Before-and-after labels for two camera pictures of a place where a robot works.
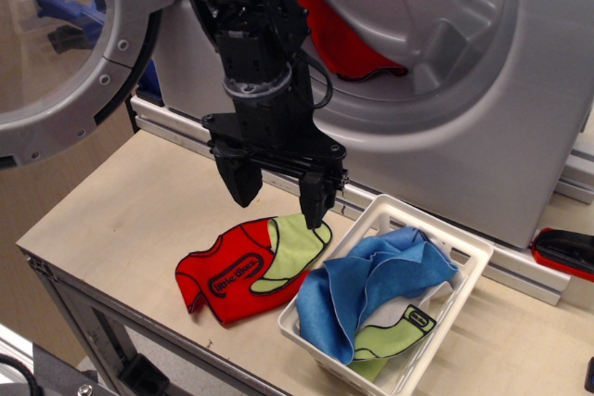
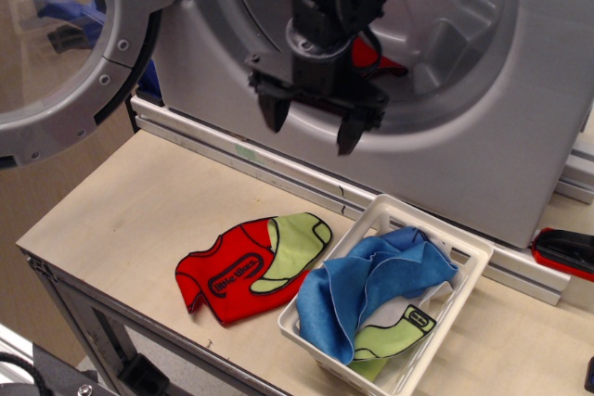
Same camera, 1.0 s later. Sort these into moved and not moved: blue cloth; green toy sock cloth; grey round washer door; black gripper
Moved: black gripper
Not moved: green toy sock cloth; blue cloth; grey round washer door
